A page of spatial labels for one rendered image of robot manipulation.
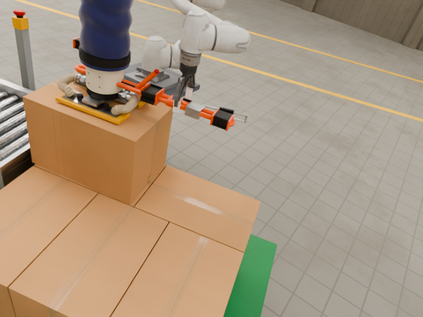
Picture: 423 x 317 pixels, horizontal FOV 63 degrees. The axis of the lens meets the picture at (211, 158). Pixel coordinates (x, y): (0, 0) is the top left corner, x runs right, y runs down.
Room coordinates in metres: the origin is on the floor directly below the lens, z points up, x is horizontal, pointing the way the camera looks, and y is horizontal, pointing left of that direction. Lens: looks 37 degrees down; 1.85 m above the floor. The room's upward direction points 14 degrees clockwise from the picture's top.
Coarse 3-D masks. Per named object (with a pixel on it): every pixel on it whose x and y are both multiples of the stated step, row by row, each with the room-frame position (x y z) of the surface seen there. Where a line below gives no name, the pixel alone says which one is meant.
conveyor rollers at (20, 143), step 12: (0, 96) 1.85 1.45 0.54; (12, 96) 1.87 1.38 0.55; (0, 108) 1.73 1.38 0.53; (12, 108) 1.74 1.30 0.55; (24, 108) 1.82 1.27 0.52; (0, 120) 1.63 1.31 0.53; (12, 120) 1.63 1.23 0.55; (24, 120) 1.70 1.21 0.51; (0, 132) 1.52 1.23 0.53; (12, 132) 1.52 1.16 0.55; (24, 132) 1.59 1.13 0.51; (0, 144) 1.41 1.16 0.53; (12, 144) 1.42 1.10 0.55; (24, 144) 1.47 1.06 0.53; (0, 156) 1.31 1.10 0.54
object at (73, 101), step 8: (64, 96) 1.36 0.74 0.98; (72, 96) 1.38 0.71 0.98; (80, 96) 1.36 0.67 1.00; (72, 104) 1.33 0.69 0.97; (80, 104) 1.34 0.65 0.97; (88, 104) 1.35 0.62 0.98; (104, 104) 1.34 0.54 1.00; (88, 112) 1.31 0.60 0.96; (96, 112) 1.31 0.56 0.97; (104, 112) 1.32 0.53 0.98; (112, 120) 1.29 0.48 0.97; (120, 120) 1.30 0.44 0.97
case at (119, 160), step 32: (32, 96) 1.34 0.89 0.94; (32, 128) 1.32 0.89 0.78; (64, 128) 1.28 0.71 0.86; (96, 128) 1.24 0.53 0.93; (128, 128) 1.29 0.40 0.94; (160, 128) 1.45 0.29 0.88; (32, 160) 1.32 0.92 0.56; (64, 160) 1.28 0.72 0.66; (96, 160) 1.24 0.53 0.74; (128, 160) 1.21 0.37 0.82; (160, 160) 1.51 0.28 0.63; (128, 192) 1.20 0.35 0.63
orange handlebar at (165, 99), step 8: (80, 64) 1.50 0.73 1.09; (80, 72) 1.45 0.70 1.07; (128, 88) 1.40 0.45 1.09; (136, 88) 1.40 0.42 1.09; (168, 96) 1.41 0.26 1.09; (168, 104) 1.36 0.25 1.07; (184, 104) 1.39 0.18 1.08; (200, 112) 1.34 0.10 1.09; (208, 112) 1.36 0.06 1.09; (232, 120) 1.34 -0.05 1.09
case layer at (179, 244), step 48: (0, 192) 1.07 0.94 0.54; (48, 192) 1.15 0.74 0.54; (96, 192) 1.23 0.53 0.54; (144, 192) 1.32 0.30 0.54; (192, 192) 1.41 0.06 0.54; (0, 240) 0.83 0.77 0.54; (48, 240) 0.89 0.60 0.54; (96, 240) 0.95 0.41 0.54; (144, 240) 1.01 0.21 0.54; (192, 240) 1.08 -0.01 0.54; (240, 240) 1.16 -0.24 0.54; (0, 288) 0.65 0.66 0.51; (48, 288) 0.68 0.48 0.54; (96, 288) 0.73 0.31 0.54; (144, 288) 0.78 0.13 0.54; (192, 288) 0.84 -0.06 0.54
